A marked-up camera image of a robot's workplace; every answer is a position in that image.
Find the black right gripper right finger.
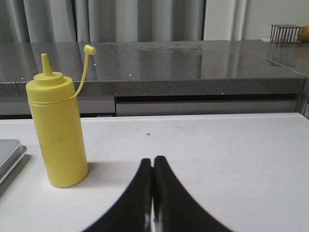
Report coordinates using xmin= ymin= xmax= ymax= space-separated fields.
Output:
xmin=153 ymin=156 xmax=231 ymax=232

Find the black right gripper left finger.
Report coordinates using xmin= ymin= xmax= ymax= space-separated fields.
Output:
xmin=84 ymin=159 xmax=152 ymax=232

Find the yellow squeeze bottle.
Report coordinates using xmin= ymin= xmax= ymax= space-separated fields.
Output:
xmin=26 ymin=44 xmax=96 ymax=188

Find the silver digital kitchen scale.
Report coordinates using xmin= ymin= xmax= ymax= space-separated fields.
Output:
xmin=0 ymin=139 xmax=27 ymax=183

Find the orange fruit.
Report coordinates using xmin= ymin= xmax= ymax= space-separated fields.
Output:
xmin=297 ymin=25 xmax=309 ymax=43

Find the grey curtain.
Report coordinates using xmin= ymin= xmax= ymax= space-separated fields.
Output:
xmin=0 ymin=0 xmax=247 ymax=43

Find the metal wire rack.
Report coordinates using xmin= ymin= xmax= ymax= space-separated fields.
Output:
xmin=270 ymin=24 xmax=305 ymax=44

